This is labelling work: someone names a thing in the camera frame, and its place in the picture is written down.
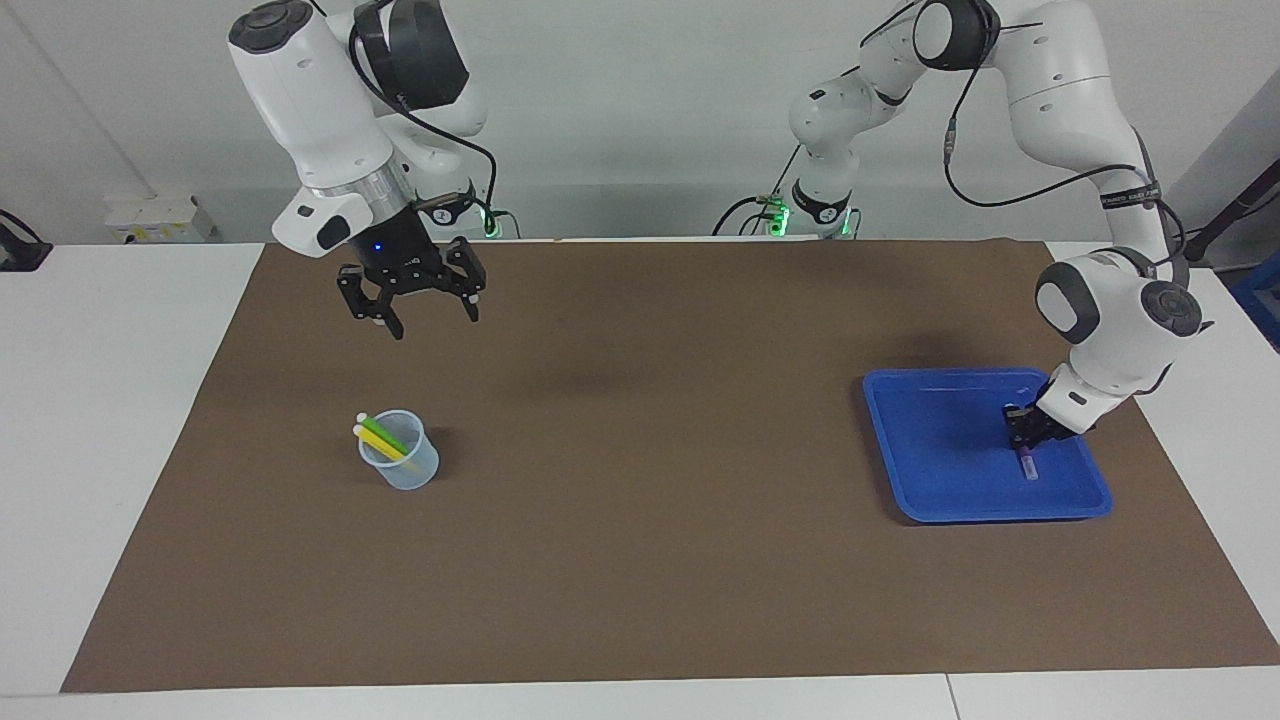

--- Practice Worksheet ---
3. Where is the green pen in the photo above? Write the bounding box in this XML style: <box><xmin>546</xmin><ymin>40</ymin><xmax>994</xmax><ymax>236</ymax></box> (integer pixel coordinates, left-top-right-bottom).
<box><xmin>356</xmin><ymin>412</ymin><xmax>409</xmax><ymax>453</ymax></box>

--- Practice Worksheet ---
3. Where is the yellow pen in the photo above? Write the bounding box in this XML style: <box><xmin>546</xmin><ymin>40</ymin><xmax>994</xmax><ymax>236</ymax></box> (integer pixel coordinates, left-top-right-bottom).
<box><xmin>352</xmin><ymin>424</ymin><xmax>406</xmax><ymax>463</ymax></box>

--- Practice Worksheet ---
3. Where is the blue plastic tray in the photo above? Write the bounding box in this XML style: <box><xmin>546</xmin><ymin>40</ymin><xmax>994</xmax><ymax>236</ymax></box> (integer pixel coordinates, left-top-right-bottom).
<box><xmin>862</xmin><ymin>367</ymin><xmax>1114</xmax><ymax>525</ymax></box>

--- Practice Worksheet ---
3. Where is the translucent plastic cup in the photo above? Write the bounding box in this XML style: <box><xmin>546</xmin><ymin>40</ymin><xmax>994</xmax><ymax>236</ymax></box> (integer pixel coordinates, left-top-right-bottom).
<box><xmin>358</xmin><ymin>409</ymin><xmax>440</xmax><ymax>492</ymax></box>

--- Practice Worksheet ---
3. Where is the white power box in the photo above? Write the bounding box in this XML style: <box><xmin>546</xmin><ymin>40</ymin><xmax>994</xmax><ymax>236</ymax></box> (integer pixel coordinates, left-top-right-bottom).
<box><xmin>105</xmin><ymin>195</ymin><xmax>219</xmax><ymax>246</ymax></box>

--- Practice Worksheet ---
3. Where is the brown table mat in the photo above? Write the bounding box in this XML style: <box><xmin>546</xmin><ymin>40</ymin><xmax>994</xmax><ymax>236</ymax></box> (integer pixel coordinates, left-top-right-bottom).
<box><xmin>60</xmin><ymin>238</ymin><xmax>1280</xmax><ymax>693</ymax></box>

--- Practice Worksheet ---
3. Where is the black angled stand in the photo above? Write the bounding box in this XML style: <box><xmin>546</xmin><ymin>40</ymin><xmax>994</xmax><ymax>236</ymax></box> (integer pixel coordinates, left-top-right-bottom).
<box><xmin>1175</xmin><ymin>160</ymin><xmax>1280</xmax><ymax>269</ymax></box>

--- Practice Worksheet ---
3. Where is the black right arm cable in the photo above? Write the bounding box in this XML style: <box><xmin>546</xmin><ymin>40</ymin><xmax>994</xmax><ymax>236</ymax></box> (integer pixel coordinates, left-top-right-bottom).
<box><xmin>348</xmin><ymin>0</ymin><xmax>499</xmax><ymax>241</ymax></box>

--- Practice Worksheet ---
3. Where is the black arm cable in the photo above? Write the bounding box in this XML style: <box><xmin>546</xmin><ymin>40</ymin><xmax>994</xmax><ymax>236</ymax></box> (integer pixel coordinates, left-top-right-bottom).
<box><xmin>348</xmin><ymin>0</ymin><xmax>499</xmax><ymax>241</ymax></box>
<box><xmin>860</xmin><ymin>0</ymin><xmax>1216</xmax><ymax>331</ymax></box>

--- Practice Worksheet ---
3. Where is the black left base cable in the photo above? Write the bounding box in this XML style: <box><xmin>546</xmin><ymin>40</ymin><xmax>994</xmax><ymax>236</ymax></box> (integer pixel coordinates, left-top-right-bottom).
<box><xmin>712</xmin><ymin>150</ymin><xmax>806</xmax><ymax>238</ymax></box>

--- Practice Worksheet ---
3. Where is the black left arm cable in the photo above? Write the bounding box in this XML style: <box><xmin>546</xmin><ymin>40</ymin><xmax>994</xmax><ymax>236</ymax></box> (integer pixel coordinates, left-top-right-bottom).
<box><xmin>860</xmin><ymin>0</ymin><xmax>1216</xmax><ymax>331</ymax></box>

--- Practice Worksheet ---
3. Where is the black clamp mount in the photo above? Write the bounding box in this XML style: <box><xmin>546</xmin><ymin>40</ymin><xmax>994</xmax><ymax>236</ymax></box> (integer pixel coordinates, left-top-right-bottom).
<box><xmin>0</xmin><ymin>210</ymin><xmax>53</xmax><ymax>273</ymax></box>

